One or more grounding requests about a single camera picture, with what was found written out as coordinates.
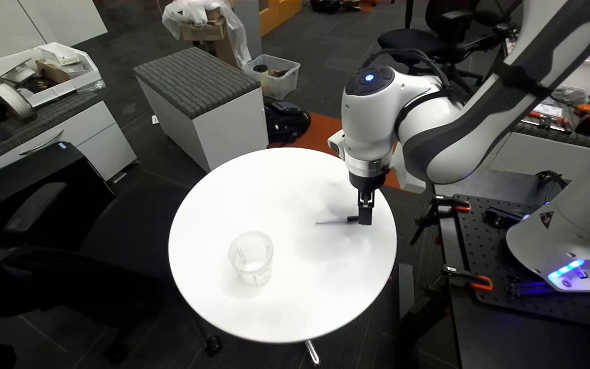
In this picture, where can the white storage bin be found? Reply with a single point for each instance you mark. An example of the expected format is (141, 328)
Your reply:
(277, 74)

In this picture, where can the round white table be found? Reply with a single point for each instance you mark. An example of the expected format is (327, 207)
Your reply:
(322, 275)

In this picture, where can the grey white cabinet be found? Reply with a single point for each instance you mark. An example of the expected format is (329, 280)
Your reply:
(208, 107)

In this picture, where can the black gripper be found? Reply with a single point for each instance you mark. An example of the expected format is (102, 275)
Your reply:
(365, 186)

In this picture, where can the black office chair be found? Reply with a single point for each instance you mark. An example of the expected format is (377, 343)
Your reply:
(455, 30)

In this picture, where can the orange black clamp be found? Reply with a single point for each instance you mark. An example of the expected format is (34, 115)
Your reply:
(481, 284)
(439, 207)

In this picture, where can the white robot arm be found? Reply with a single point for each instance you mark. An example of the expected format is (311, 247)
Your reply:
(390, 114)

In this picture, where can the dark office chair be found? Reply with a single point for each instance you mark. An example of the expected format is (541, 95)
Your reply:
(70, 241)

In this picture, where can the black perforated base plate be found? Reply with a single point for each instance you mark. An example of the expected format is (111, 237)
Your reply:
(536, 254)

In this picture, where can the black marker pen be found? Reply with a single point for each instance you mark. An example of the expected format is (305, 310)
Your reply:
(337, 222)

